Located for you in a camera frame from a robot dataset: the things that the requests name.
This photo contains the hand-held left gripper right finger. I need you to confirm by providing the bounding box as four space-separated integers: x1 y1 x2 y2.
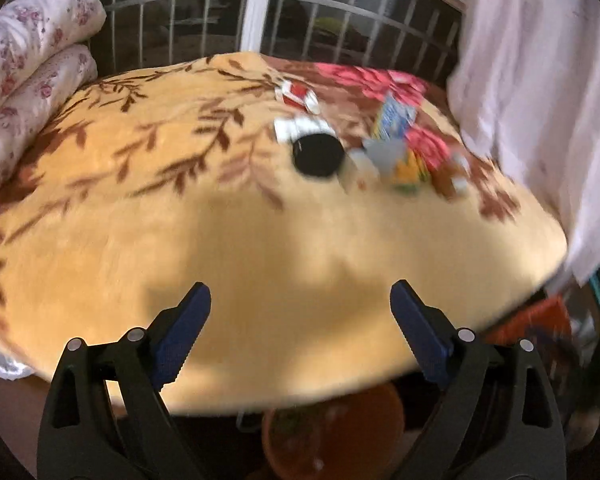
389 280 567 480

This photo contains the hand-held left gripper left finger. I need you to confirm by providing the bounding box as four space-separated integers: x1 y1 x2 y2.
36 281 213 480

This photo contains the red patterned box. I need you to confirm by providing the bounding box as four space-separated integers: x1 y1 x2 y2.
490 297 573 361

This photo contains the yellow floral plush blanket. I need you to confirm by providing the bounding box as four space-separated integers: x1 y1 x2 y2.
0 51 570 418

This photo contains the orange plastic basin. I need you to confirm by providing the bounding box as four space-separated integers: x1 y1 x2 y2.
261 382 406 480

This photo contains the brown blurry object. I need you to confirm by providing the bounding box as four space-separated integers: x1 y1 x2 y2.
431 155 472 201

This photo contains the orange toy dinosaur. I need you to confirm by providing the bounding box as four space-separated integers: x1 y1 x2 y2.
390 152 431 193

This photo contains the grey crumpled wrapper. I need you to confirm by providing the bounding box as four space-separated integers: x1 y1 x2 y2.
362 137 406 181

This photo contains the black round lid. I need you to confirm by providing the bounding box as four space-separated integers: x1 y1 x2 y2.
291 133 343 178

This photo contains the blue snack packet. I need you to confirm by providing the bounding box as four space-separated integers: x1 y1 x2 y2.
370 92 417 141

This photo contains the white cylindrical container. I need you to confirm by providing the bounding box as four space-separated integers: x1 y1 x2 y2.
273 116 337 145

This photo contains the red and white packet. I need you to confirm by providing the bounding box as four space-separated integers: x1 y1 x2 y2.
275 81 321 113

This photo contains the white hanging cloth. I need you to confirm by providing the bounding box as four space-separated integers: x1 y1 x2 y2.
447 0 600 286

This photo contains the white pink-flowered folded quilt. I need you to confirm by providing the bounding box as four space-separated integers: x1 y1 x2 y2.
0 0 107 221

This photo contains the white window frame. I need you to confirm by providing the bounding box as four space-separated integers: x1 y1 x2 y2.
20 0 468 56

